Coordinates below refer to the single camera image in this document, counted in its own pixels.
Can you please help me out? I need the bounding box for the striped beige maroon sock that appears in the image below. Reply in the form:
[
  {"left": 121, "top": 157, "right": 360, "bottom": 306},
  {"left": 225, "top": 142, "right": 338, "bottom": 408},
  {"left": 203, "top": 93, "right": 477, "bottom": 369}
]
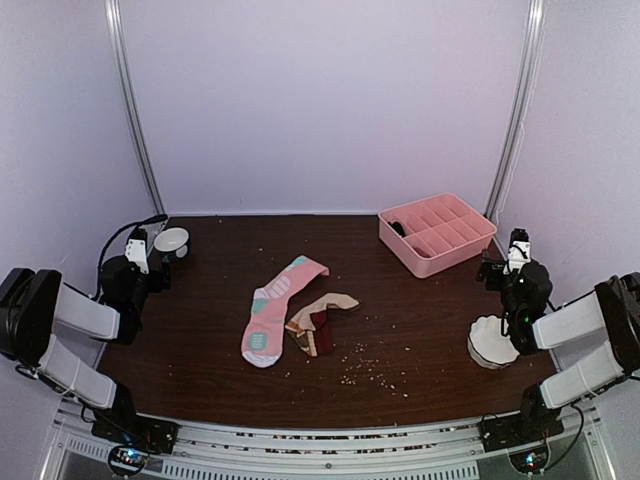
[{"left": 285, "top": 293, "right": 360, "bottom": 358}]

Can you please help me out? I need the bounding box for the circuit board with leds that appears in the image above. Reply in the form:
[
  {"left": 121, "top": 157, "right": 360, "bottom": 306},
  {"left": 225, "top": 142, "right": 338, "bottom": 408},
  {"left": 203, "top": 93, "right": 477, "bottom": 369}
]
[
  {"left": 107, "top": 445, "right": 150, "bottom": 477},
  {"left": 509, "top": 445, "right": 550, "bottom": 475}
]

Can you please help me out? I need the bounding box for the pink patterned sock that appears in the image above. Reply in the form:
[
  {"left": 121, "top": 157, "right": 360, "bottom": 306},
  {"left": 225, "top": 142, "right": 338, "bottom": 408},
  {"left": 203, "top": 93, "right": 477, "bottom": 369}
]
[{"left": 241, "top": 255, "right": 330, "bottom": 369}]

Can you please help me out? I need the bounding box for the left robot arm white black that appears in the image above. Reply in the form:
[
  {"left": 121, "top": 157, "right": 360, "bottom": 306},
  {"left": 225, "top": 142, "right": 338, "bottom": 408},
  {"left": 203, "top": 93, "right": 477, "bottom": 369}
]
[{"left": 1, "top": 256, "right": 171, "bottom": 444}]

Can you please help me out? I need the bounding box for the white dark small bowl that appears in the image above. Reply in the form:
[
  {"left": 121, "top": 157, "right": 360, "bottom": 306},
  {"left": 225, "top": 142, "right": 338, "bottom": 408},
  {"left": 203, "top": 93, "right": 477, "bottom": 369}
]
[{"left": 153, "top": 227, "right": 191, "bottom": 263}]

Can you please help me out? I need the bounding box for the right aluminium frame post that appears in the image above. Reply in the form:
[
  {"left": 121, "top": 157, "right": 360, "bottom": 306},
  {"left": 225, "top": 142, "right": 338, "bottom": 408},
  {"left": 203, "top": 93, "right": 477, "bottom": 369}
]
[{"left": 485, "top": 0, "right": 546, "bottom": 224}]

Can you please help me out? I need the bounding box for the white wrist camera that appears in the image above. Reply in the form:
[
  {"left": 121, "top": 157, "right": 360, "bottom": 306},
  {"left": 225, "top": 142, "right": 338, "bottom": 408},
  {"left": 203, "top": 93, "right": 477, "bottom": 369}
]
[
  {"left": 504, "top": 240, "right": 531, "bottom": 275},
  {"left": 125, "top": 239, "right": 149, "bottom": 275}
]

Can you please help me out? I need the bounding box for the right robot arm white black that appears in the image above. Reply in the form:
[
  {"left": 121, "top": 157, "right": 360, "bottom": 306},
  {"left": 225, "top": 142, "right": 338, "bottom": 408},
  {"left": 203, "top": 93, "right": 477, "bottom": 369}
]
[{"left": 467, "top": 258, "right": 639, "bottom": 442}]

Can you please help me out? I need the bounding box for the left aluminium frame post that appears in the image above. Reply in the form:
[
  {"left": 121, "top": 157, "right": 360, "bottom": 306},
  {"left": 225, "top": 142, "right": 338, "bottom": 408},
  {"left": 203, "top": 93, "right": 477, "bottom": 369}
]
[{"left": 104, "top": 0, "right": 166, "bottom": 214}]

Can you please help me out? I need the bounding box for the pink divided organizer tray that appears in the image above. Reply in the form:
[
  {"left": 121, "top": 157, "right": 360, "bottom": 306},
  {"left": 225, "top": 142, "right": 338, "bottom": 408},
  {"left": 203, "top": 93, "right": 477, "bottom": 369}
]
[{"left": 378, "top": 193, "right": 497, "bottom": 279}]

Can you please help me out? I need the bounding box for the left circuit board with leds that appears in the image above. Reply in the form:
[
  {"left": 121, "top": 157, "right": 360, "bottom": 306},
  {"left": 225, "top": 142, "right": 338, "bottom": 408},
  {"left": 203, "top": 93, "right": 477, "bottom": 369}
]
[{"left": 107, "top": 445, "right": 150, "bottom": 477}]

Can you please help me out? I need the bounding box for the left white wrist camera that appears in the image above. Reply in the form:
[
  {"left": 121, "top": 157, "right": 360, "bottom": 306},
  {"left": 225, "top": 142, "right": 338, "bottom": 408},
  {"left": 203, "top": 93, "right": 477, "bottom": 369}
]
[{"left": 125, "top": 239, "right": 149, "bottom": 275}]

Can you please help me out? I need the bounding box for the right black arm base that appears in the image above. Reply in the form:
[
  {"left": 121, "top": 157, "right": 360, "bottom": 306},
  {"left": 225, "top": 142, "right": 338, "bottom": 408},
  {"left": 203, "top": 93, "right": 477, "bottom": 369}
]
[{"left": 478, "top": 413, "right": 564, "bottom": 452}]

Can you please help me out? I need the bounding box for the right circuit board with leds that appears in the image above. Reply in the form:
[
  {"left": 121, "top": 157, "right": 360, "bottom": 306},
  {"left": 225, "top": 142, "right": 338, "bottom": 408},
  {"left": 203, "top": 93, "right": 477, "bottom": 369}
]
[{"left": 509, "top": 445, "right": 550, "bottom": 475}]

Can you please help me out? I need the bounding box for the white scalloped bowl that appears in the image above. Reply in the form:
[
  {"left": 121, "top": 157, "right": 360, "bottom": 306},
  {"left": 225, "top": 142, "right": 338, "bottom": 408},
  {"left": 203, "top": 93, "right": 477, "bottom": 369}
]
[{"left": 467, "top": 315, "right": 520, "bottom": 370}]

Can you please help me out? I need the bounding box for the aluminium frame post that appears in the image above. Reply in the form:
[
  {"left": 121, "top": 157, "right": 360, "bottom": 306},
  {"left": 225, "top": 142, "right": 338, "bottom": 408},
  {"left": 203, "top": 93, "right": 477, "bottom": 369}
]
[
  {"left": 485, "top": 0, "right": 546, "bottom": 224},
  {"left": 104, "top": 0, "right": 166, "bottom": 214}
]

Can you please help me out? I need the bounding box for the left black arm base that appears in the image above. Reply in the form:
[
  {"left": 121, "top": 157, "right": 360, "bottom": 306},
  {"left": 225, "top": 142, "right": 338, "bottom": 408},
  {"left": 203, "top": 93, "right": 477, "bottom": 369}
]
[{"left": 91, "top": 416, "right": 179, "bottom": 455}]

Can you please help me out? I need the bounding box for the aluminium front rail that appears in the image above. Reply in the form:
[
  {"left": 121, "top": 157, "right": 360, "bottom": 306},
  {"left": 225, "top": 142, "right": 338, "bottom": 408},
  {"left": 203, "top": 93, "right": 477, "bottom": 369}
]
[{"left": 52, "top": 394, "right": 601, "bottom": 480}]

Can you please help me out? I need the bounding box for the black item in tray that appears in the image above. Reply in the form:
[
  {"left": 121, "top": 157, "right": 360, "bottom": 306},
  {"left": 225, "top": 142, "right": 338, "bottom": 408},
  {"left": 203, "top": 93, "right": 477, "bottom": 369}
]
[{"left": 389, "top": 221, "right": 407, "bottom": 238}]

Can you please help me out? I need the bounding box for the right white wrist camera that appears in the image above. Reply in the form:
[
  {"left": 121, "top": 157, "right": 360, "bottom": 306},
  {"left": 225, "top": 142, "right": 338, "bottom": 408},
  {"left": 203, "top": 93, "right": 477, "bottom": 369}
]
[{"left": 504, "top": 240, "right": 531, "bottom": 275}]

